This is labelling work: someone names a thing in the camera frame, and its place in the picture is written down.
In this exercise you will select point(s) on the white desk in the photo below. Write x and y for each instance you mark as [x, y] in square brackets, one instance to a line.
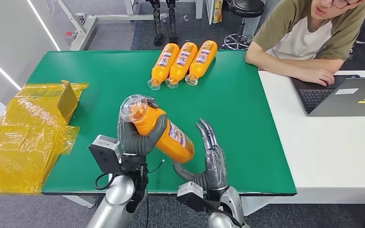
[327, 151]

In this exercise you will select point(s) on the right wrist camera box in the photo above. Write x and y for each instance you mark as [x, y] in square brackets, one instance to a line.
[190, 190]

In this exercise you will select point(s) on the person's hand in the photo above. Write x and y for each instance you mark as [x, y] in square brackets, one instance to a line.
[316, 76]

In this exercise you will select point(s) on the person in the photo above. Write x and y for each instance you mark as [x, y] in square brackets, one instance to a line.
[299, 34]

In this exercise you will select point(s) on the black robot leg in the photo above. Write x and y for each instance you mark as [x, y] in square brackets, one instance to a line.
[172, 22]
[157, 25]

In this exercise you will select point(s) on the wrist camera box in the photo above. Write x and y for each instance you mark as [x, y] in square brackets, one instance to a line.
[190, 190]
[103, 154]

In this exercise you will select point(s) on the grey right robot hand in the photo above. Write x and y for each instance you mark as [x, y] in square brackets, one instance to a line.
[215, 170]

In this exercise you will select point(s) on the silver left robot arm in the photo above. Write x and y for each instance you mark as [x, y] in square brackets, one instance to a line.
[116, 198]

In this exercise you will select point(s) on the white metal frame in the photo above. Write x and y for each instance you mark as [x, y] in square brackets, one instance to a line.
[85, 28]

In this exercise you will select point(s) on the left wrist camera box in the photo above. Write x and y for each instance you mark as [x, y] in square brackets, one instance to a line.
[103, 154]

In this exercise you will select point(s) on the small red object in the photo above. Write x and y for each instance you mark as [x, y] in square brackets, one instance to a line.
[69, 34]

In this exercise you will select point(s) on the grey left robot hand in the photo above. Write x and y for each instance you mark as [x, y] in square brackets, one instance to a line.
[135, 144]

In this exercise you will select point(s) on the yellow film wrapped cardboard box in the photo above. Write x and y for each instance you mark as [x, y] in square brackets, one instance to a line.
[22, 141]

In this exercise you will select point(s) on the grey laptop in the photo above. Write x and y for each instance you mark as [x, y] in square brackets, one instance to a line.
[343, 104]

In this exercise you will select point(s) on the black round stool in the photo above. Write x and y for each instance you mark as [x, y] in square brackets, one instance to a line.
[247, 8]

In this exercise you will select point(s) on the orange bottle with clear cap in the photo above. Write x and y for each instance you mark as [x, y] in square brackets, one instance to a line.
[182, 61]
[164, 63]
[202, 59]
[173, 144]

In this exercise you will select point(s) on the yellow carton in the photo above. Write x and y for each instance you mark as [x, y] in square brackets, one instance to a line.
[217, 12]

